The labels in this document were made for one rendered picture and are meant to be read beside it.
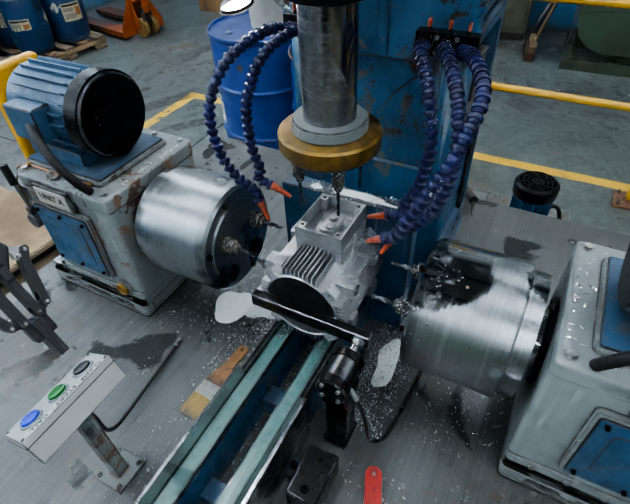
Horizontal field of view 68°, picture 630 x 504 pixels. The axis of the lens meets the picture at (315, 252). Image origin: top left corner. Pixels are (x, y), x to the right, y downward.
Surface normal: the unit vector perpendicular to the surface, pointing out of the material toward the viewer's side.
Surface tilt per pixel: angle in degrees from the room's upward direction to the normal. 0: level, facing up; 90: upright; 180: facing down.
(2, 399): 0
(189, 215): 36
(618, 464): 90
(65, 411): 64
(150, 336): 0
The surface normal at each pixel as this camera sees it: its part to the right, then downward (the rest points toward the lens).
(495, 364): -0.45, 0.31
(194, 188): -0.11, -0.62
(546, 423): -0.47, 0.61
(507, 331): -0.34, -0.12
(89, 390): 0.78, -0.06
